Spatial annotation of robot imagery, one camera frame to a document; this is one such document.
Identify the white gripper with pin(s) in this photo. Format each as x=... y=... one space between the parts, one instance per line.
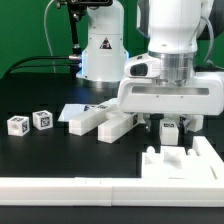
x=201 y=95

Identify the white chair seat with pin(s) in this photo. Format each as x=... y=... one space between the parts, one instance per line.
x=175 y=163

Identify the white cube nut front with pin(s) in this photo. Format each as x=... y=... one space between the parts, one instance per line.
x=18 y=125

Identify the white cube nut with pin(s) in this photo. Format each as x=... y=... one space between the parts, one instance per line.
x=42 y=120
x=18 y=125

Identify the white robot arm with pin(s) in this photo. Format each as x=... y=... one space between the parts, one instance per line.
x=164 y=80

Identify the white long chair back bar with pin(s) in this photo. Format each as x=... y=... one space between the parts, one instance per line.
x=117 y=125

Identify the white rear chair bar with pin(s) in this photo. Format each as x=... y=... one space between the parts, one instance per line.
x=82 y=118

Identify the white cube nut left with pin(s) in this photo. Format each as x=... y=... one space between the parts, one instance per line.
x=42 y=120

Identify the white L-shaped fence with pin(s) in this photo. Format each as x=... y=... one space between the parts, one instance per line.
x=120 y=191

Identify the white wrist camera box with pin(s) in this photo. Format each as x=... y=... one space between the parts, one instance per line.
x=143 y=66

